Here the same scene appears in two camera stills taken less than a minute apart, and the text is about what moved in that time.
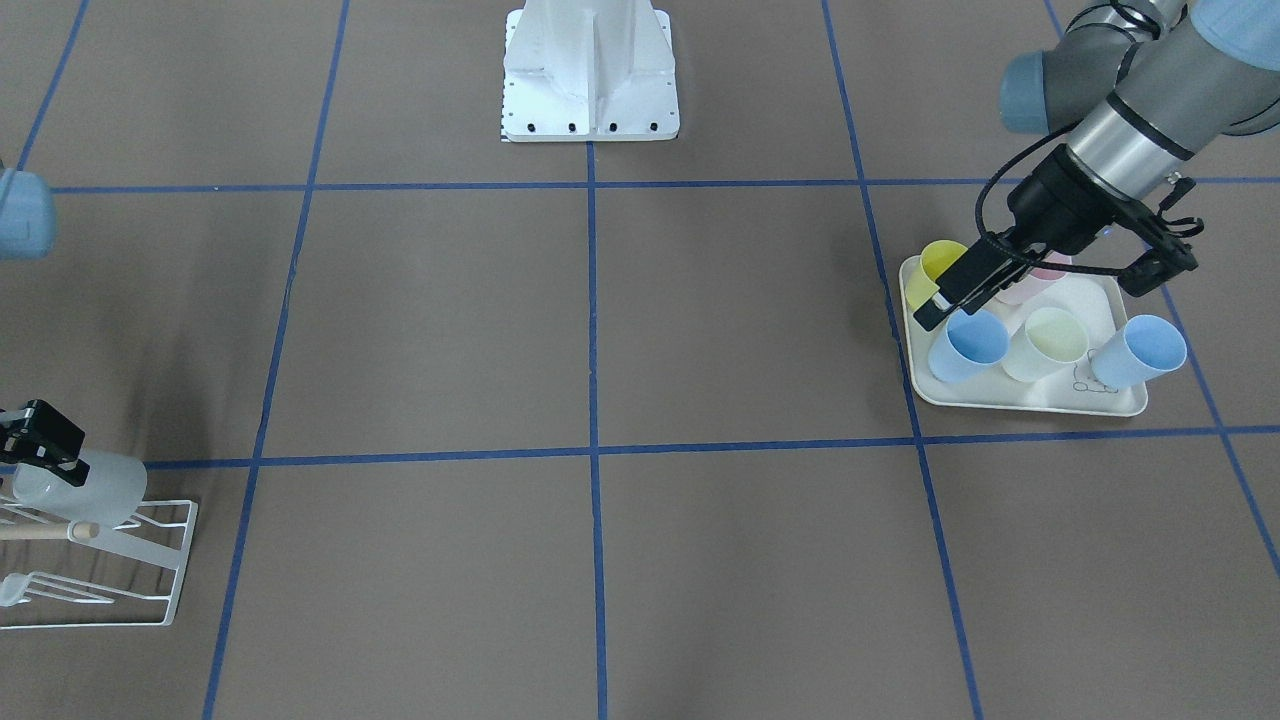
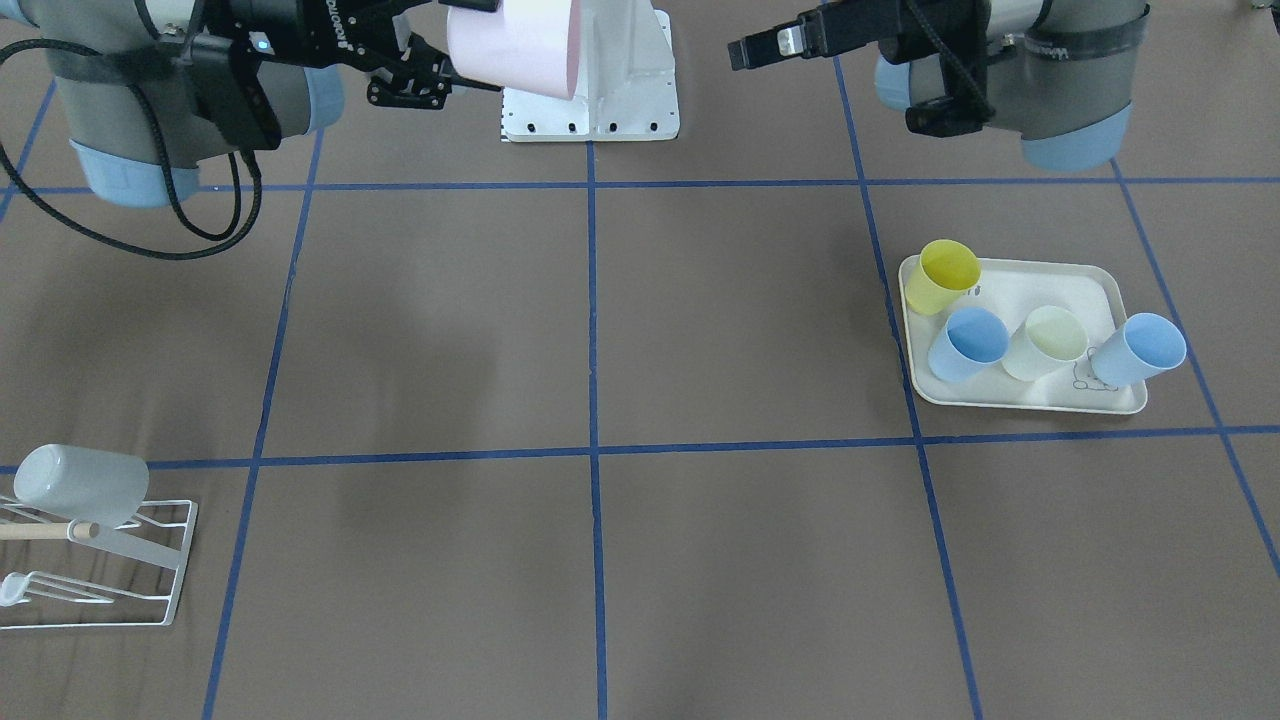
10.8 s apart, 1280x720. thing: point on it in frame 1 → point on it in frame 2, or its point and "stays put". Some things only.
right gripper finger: (58, 442) → (484, 5)
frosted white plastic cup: (114, 488) stays put
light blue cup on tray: (971, 344) stays put
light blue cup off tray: (1147, 346) stays put
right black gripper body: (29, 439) → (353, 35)
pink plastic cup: (1032, 283) → (531, 46)
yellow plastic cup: (921, 283) stays put
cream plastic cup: (1053, 339) stays put
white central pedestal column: (589, 70) stays put
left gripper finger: (992, 266) → (804, 38)
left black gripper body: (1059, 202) → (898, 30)
